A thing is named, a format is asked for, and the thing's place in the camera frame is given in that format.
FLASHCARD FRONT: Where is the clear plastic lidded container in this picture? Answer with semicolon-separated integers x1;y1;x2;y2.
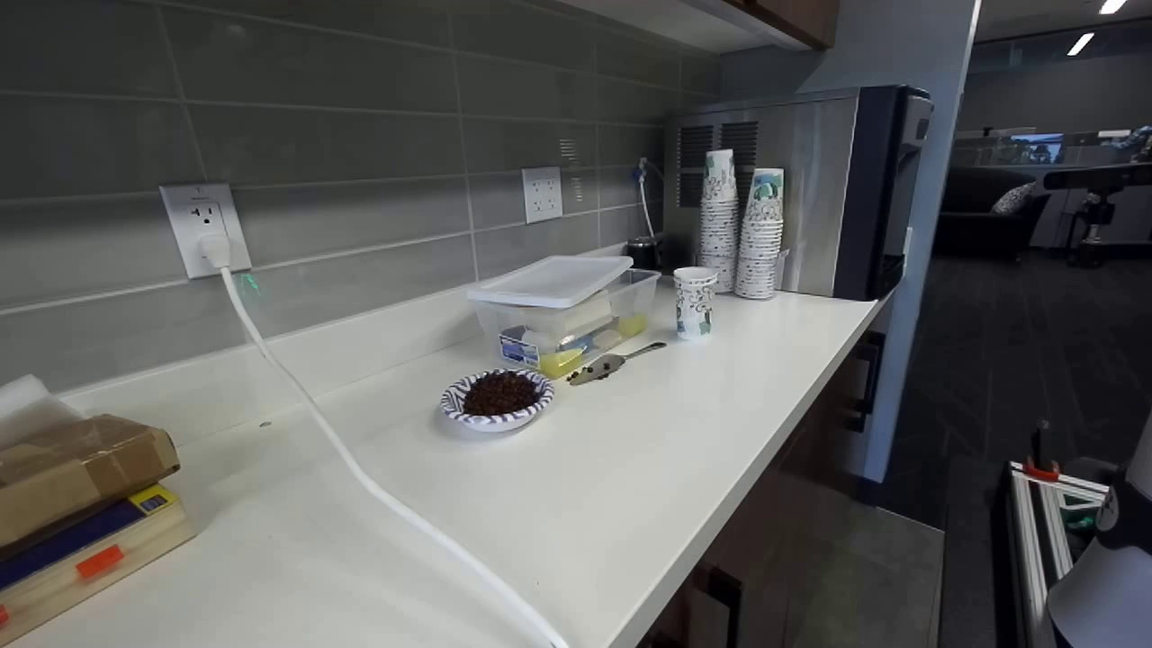
469;257;660;362

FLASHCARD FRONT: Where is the metal spoon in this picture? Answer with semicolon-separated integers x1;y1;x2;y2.
564;338;666;386

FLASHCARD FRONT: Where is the black mug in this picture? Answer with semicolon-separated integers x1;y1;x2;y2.
628;240;663;269

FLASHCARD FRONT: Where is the patterned paper bowl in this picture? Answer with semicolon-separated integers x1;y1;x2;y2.
437;366;553;435

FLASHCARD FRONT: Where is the patterned paper cup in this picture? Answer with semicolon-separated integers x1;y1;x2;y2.
672;265;717;338

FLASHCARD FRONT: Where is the left stack of paper cups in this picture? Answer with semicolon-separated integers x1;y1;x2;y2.
733;165;784;302

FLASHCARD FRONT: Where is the stack of cardboard boxes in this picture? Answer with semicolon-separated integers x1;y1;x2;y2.
0;373;196;648

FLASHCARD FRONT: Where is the white wall outlet right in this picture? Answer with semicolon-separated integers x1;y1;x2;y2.
522;165;562;222

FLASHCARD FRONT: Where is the white wall outlet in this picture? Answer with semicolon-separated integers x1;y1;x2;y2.
522;165;562;222
163;183;253;278

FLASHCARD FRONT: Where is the black wall appliance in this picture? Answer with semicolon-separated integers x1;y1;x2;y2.
834;87;931;299

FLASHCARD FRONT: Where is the white power cable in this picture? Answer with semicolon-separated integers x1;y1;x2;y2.
211;257;573;648

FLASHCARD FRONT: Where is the white wall outlet left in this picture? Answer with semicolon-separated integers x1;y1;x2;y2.
163;183;253;278

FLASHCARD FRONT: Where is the white aluminium frame stand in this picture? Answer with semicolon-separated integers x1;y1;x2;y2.
1005;417;1108;648

